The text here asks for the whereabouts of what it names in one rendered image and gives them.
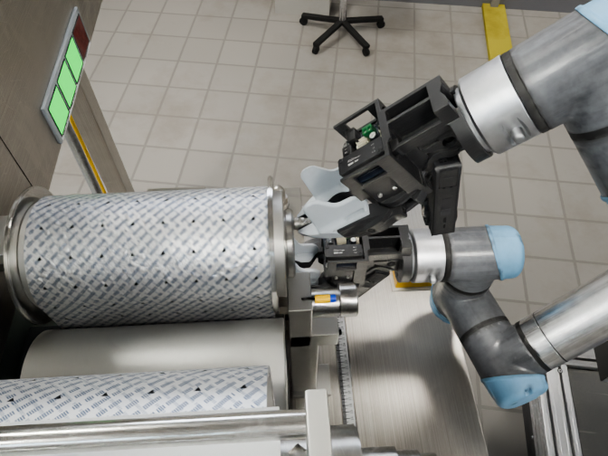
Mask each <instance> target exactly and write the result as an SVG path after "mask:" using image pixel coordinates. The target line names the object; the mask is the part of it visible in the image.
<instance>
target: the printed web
mask: <svg viewBox="0 0 608 456"><path fill-rule="evenodd" d="M24 268H25V274H26V279H27V282H28V286H29V289H30V291H31V293H32V296H33V299H34V301H35V302H36V304H37V305H38V306H39V308H40V309H42V310H43V311H44V312H45V313H46V314H47V315H48V316H49V317H50V318H51V319H52V320H53V321H54V322H55V323H56V324H57V325H58V326H59V327H60V328H62V329H69V328H103V327H120V326H137V325H156V324H173V323H190V322H207V321H225V320H242V319H259V318H275V311H273V306H272V295H271V270H270V254H269V233H268V205H267V186H253V187H233V188H212V189H191V190H171V191H150V192H129V193H109V194H88V195H48V196H44V197H42V198H41V199H40V200H38V202H37V203H36V204H35V205H34V207H33V209H32V211H31V213H30V215H29V218H28V221H27V225H26V229H25V235H24ZM268 375H270V378H271V369H270V366H239V367H223V368H206V369H190V370H174V371H156V372H140V373H124V374H107V375H76V376H59V377H42V378H25V379H9V380H0V423H9V422H25V421H41V420H57V419H72V418H88V417H104V416H120V415H135V414H152V413H181V412H198V411H213V410H229V409H245V408H261V407H267V389H268ZM271 390H272V402H273V407H275V401H274V394H273V387H272V381H271Z"/></svg>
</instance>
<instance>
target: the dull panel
mask: <svg viewBox="0 0 608 456"><path fill-rule="evenodd" d="M46 326H58V325H57V324H56V323H55V322H54V321H53V320H52V321H50V322H49V323H47V324H44V325H34V324H32V323H30V322H28V321H27V320H25V319H24V318H23V317H22V315H21V314H20V313H19V312H18V310H17V309H16V308H15V312H14V317H13V320H12V324H11V327H10V330H9V333H8V337H7V340H6V343H5V349H4V353H3V355H2V359H1V362H0V380H9V379H16V377H17V373H18V369H19V365H20V362H21V359H22V355H23V351H24V345H25V341H26V338H27V334H28V331H29V328H30V327H46Z"/></svg>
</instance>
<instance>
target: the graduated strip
mask: <svg viewBox="0 0 608 456"><path fill-rule="evenodd" d="M337 323H338V329H340V328H341V330H342V335H341V336H338V342H337V344H336V345H335V347H336V357H337V374H338V384H339V393H340V403H341V413H342V422H343V424H352V423H353V424H354V425H355V426H356V427H357V421H356V407H355V398H354V390H353V382H352V374H351V365H350V357H349V349H348V341H347V325H346V317H343V318H341V317H340V316H338V317H337Z"/></svg>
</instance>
